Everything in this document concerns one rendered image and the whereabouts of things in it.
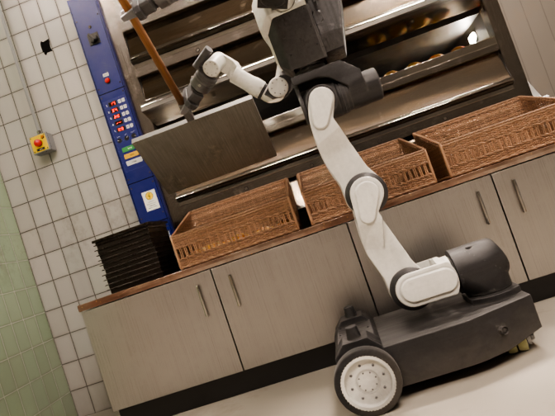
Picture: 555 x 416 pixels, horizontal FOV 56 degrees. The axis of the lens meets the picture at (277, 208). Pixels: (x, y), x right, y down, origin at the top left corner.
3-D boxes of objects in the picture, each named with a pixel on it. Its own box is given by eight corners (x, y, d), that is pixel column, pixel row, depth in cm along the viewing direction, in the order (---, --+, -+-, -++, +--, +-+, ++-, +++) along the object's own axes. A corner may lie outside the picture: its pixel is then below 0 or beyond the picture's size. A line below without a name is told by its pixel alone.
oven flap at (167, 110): (141, 111, 267) (157, 126, 286) (487, -18, 249) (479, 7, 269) (139, 107, 268) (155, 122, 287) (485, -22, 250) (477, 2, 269)
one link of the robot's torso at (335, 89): (346, 115, 191) (335, 86, 191) (347, 109, 177) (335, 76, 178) (312, 129, 192) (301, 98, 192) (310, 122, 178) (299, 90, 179)
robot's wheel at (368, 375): (415, 385, 157) (372, 331, 158) (417, 391, 152) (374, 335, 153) (361, 424, 159) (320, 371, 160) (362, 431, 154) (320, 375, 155)
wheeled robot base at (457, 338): (506, 313, 202) (476, 230, 204) (565, 347, 150) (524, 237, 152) (348, 362, 209) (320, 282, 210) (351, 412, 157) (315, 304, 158)
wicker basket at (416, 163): (312, 224, 269) (295, 173, 271) (419, 188, 265) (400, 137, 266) (310, 226, 221) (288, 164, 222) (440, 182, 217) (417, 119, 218)
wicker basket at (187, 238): (203, 262, 276) (187, 212, 277) (305, 227, 272) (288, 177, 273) (178, 271, 227) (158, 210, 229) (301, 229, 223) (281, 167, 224)
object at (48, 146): (40, 157, 288) (35, 139, 288) (57, 150, 287) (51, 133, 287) (33, 155, 281) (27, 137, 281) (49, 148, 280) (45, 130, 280)
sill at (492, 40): (169, 164, 286) (167, 158, 287) (494, 46, 269) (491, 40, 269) (165, 163, 280) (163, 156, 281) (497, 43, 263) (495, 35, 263)
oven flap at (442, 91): (179, 202, 279) (172, 169, 286) (512, 84, 261) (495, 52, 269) (175, 199, 275) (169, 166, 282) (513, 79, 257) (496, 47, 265)
